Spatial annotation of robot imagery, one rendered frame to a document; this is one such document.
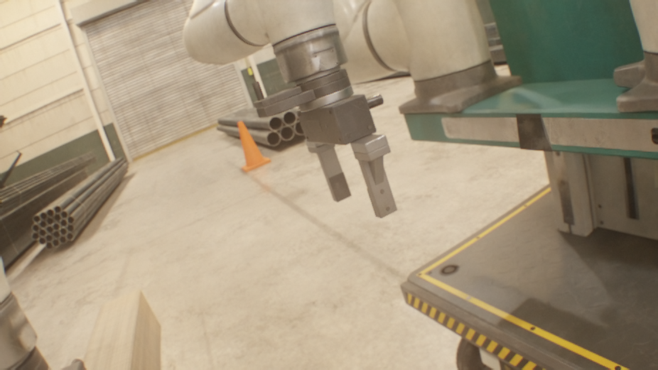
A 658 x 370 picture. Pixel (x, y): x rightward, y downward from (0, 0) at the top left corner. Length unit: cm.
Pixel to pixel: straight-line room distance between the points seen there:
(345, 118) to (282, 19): 15
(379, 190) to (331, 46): 19
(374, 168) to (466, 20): 34
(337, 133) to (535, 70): 40
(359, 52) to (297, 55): 30
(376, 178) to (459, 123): 24
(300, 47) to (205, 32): 17
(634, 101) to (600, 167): 40
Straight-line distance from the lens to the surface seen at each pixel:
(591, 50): 73
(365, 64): 86
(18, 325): 46
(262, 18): 58
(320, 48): 56
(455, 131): 76
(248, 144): 470
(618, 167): 88
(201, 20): 69
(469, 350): 98
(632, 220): 92
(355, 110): 55
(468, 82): 77
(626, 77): 60
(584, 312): 74
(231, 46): 66
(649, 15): 50
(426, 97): 79
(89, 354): 80
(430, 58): 77
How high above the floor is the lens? 79
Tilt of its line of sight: 15 degrees down
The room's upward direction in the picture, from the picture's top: 19 degrees counter-clockwise
